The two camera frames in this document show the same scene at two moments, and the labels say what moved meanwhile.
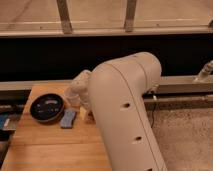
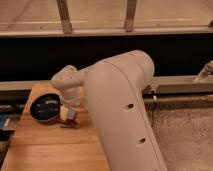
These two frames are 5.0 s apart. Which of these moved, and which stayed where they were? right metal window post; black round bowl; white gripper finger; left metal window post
Moved: white gripper finger
Stayed: right metal window post; black round bowl; left metal window post
